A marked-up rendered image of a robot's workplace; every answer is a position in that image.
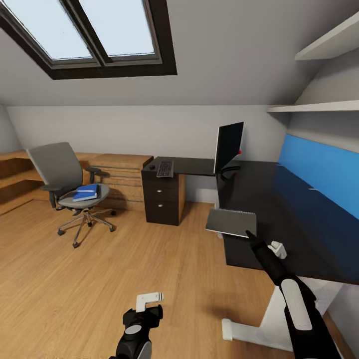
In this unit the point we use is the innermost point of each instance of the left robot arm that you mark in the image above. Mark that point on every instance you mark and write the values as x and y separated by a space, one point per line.
135 343

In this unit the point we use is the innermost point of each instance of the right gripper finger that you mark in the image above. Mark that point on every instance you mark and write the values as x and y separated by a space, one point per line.
251 236

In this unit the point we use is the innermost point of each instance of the keyboard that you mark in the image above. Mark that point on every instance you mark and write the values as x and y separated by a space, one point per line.
166 169

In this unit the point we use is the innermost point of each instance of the notebook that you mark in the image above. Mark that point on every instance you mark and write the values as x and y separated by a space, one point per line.
231 222

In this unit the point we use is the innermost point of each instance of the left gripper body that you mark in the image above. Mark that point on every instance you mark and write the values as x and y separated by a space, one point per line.
151 315

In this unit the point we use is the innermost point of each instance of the folder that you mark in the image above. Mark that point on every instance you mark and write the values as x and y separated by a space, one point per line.
82 194

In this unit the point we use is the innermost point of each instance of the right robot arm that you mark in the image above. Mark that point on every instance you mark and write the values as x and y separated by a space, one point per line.
309 335

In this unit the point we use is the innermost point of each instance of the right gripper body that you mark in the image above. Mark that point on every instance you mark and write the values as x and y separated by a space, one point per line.
264 254

